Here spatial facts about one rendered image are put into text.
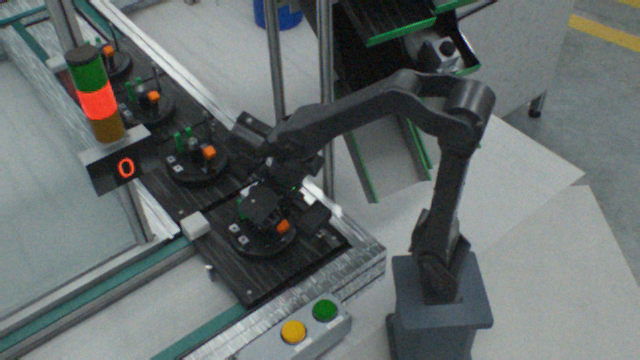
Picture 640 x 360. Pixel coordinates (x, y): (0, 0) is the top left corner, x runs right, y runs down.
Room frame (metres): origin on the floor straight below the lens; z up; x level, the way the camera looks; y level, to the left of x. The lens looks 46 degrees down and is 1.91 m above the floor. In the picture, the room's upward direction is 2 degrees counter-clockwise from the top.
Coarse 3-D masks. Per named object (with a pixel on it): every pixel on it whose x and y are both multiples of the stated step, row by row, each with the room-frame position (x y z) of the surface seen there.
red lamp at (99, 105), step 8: (104, 88) 0.76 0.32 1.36; (80, 96) 0.75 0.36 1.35; (88, 96) 0.74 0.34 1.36; (96, 96) 0.74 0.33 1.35; (104, 96) 0.75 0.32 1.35; (112, 96) 0.77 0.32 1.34; (88, 104) 0.74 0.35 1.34; (96, 104) 0.74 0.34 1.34; (104, 104) 0.75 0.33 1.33; (112, 104) 0.76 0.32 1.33; (88, 112) 0.74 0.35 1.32; (96, 112) 0.74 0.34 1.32; (104, 112) 0.75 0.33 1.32; (112, 112) 0.75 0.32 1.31
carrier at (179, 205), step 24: (216, 120) 1.14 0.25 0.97; (168, 144) 1.06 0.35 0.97; (192, 144) 0.98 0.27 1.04; (216, 144) 1.03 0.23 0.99; (168, 168) 0.96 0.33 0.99; (192, 168) 0.96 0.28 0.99; (216, 168) 0.96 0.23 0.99; (168, 192) 0.91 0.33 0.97; (192, 192) 0.91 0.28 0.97; (216, 192) 0.90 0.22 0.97; (240, 192) 0.91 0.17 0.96
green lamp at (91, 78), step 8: (72, 64) 0.75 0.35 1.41; (88, 64) 0.75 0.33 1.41; (96, 64) 0.75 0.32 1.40; (72, 72) 0.75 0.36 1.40; (80, 72) 0.74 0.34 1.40; (88, 72) 0.74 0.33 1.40; (96, 72) 0.75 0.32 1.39; (104, 72) 0.77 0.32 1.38; (80, 80) 0.74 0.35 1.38; (88, 80) 0.74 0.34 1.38; (96, 80) 0.75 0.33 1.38; (104, 80) 0.76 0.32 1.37; (80, 88) 0.74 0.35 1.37; (88, 88) 0.74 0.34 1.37; (96, 88) 0.75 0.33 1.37
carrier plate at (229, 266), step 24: (216, 216) 0.84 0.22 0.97; (192, 240) 0.77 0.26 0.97; (216, 240) 0.77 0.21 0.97; (312, 240) 0.76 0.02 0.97; (336, 240) 0.76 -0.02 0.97; (216, 264) 0.71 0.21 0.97; (240, 264) 0.71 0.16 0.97; (264, 264) 0.71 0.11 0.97; (288, 264) 0.71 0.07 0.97; (312, 264) 0.71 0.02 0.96; (240, 288) 0.66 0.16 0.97; (264, 288) 0.65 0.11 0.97
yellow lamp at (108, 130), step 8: (88, 120) 0.75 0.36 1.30; (96, 120) 0.74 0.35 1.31; (104, 120) 0.74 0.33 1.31; (112, 120) 0.75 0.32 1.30; (120, 120) 0.77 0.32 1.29; (96, 128) 0.74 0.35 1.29; (104, 128) 0.74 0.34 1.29; (112, 128) 0.75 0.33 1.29; (120, 128) 0.76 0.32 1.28; (96, 136) 0.75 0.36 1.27; (104, 136) 0.74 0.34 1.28; (112, 136) 0.75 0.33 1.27; (120, 136) 0.75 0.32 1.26
